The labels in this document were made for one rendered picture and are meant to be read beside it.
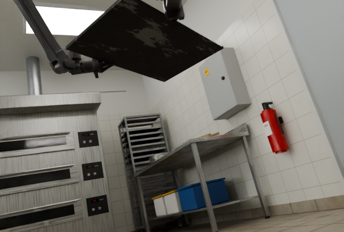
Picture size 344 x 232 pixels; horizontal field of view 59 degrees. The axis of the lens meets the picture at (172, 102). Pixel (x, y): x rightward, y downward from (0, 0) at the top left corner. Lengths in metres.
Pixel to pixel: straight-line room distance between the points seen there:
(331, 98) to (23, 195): 3.44
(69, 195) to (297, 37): 3.16
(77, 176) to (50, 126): 0.75
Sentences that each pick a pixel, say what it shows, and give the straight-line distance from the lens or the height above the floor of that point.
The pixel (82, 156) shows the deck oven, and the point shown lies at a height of 1.19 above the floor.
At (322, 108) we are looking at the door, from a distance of 2.86.
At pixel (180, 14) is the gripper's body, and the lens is 1.17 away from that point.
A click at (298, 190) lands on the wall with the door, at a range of 3.14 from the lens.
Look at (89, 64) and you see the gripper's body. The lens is 1.45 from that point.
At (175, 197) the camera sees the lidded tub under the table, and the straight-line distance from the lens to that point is 3.82.
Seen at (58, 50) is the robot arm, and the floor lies 1.03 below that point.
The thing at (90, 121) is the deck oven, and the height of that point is 1.67.
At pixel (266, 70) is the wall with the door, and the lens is 3.23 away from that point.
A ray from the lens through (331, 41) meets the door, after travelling 2.81.
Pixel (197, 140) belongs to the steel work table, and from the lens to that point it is 3.02.
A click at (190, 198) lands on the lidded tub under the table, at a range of 3.49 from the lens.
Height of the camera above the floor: 0.30
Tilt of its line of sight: 19 degrees up
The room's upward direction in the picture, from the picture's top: 13 degrees counter-clockwise
